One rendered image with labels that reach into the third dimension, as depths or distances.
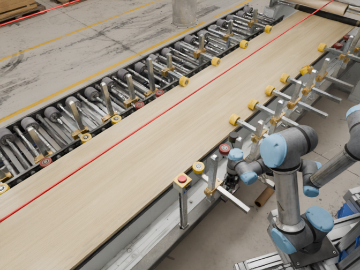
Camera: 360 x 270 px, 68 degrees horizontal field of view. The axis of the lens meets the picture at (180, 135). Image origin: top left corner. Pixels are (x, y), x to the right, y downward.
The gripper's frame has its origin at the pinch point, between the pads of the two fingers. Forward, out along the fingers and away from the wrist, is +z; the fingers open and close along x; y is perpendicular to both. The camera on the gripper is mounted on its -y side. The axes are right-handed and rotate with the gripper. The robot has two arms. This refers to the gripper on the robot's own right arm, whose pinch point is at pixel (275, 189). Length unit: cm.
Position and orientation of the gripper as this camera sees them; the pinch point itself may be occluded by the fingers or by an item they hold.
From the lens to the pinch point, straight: 187.7
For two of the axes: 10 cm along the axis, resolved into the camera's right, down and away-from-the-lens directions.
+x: 7.0, -5.3, 4.8
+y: 7.1, 5.0, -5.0
